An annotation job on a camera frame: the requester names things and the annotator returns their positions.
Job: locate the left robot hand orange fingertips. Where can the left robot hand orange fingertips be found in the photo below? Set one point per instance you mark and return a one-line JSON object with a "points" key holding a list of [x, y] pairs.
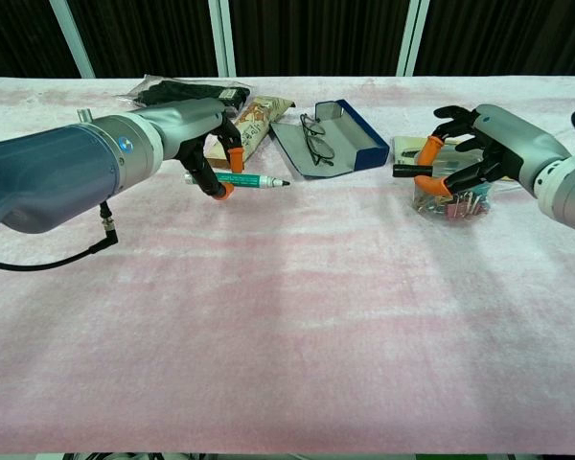
{"points": [[191, 127]]}

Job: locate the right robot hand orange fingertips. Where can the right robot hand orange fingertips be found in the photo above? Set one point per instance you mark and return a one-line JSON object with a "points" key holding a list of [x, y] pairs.
{"points": [[508, 139]]}

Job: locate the green marker pen body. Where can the green marker pen body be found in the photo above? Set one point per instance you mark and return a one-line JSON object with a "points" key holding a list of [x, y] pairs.
{"points": [[254, 180]]}

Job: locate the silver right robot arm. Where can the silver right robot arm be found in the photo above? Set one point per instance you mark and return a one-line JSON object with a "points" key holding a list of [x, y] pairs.
{"points": [[568, 191]]}

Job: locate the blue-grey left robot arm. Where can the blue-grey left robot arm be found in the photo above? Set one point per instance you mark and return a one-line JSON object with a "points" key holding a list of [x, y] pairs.
{"points": [[62, 167]]}

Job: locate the black item in plastic bag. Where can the black item in plastic bag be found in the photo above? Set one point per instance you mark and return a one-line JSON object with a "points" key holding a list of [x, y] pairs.
{"points": [[187, 91]]}

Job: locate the beige printed snack packet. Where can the beige printed snack packet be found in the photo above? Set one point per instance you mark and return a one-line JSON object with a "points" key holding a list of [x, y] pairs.
{"points": [[259, 120]]}

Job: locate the clear jar of binder clips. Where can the clear jar of binder clips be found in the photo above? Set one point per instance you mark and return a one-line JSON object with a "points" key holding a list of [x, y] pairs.
{"points": [[465, 206]]}

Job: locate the yellow blister pack card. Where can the yellow blister pack card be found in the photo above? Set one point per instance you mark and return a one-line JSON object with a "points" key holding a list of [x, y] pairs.
{"points": [[407, 146]]}

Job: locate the thin-framed eyeglasses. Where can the thin-framed eyeglasses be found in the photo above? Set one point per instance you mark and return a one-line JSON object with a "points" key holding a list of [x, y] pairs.
{"points": [[318, 148]]}

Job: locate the blue open glasses case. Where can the blue open glasses case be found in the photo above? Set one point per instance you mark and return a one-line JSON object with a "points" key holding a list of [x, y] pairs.
{"points": [[359, 139]]}

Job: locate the black curtain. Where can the black curtain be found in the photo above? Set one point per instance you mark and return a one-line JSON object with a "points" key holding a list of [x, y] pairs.
{"points": [[316, 33]]}

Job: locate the pink fuzzy table cloth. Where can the pink fuzzy table cloth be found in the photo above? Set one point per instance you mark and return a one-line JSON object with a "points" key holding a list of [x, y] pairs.
{"points": [[287, 311]]}

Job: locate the white frame post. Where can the white frame post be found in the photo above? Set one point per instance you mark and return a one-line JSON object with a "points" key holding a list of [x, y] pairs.
{"points": [[72, 38], [412, 38], [223, 38]]}

